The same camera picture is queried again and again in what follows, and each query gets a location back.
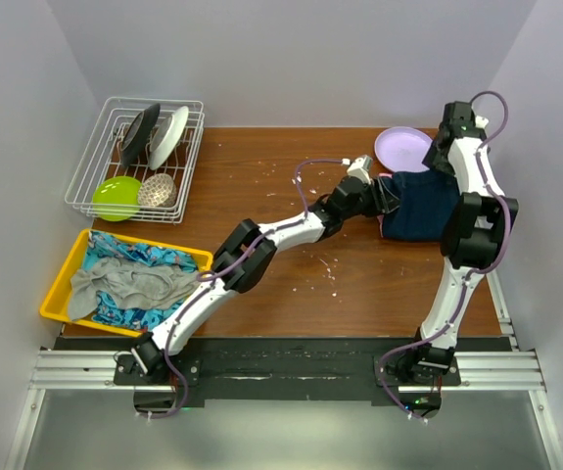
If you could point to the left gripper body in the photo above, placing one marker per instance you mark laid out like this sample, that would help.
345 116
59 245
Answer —
368 205

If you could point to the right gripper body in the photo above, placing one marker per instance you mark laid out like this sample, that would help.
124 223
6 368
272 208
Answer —
436 157

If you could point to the dark blue denim jeans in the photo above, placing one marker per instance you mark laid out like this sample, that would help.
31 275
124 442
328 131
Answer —
427 200

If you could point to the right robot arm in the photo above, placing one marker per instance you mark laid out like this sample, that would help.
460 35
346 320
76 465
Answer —
475 237

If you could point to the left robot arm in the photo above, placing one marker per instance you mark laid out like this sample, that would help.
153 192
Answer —
240 262

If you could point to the lilac plastic plate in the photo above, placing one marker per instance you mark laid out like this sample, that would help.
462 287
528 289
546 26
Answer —
402 149

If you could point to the patterned ceramic cup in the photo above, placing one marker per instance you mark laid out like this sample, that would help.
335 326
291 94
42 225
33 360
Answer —
158 191

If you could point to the white plate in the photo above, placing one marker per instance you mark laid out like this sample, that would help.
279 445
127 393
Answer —
167 137

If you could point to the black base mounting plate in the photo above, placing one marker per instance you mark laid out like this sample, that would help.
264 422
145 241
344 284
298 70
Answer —
332 369

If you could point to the green plastic bowl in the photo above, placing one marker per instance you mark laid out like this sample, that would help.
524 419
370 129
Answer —
114 196

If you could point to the grey cloth garment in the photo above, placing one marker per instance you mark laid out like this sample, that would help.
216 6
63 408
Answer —
130 284

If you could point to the blue patterned cloth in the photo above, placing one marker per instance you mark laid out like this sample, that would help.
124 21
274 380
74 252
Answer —
131 286

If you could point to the yellow plastic tray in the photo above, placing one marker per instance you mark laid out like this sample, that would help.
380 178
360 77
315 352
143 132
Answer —
65 294

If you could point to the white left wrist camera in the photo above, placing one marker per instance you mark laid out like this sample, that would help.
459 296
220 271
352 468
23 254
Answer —
359 168

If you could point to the white wire dish rack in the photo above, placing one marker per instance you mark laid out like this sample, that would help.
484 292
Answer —
100 159

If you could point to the aluminium frame rail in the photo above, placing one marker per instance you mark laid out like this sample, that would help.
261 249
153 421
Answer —
87 370

